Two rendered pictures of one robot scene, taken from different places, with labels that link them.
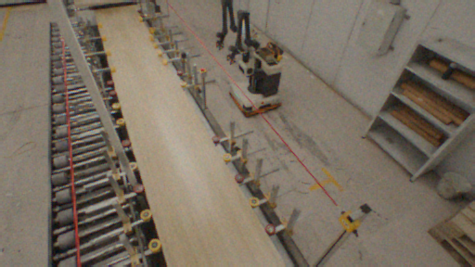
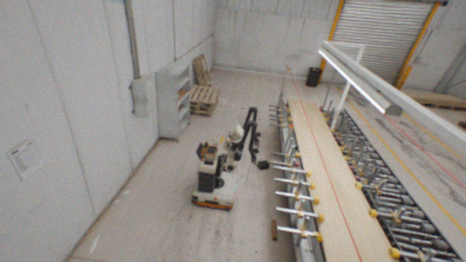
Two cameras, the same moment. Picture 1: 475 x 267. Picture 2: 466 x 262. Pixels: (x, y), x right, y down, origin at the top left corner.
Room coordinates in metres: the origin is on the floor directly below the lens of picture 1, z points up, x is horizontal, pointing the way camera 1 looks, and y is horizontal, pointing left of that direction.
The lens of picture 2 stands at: (5.72, 1.46, 2.98)
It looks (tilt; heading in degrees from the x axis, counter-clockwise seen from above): 30 degrees down; 213
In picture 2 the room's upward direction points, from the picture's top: 7 degrees clockwise
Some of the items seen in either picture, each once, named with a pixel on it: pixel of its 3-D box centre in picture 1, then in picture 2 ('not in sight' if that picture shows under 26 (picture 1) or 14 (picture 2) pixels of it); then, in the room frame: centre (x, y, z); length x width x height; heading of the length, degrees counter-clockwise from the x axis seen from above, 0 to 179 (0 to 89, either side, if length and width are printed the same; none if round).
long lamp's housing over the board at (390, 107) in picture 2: not in sight; (344, 68); (2.64, 0.96, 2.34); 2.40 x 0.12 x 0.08; 30
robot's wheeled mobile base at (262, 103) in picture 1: (255, 95); (216, 188); (3.41, -0.23, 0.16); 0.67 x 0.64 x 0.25; 119
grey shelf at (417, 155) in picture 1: (425, 112); (174, 102); (2.47, -2.28, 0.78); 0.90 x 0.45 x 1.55; 30
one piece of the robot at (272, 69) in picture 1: (263, 70); (211, 167); (3.46, -0.32, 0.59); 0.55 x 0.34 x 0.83; 29
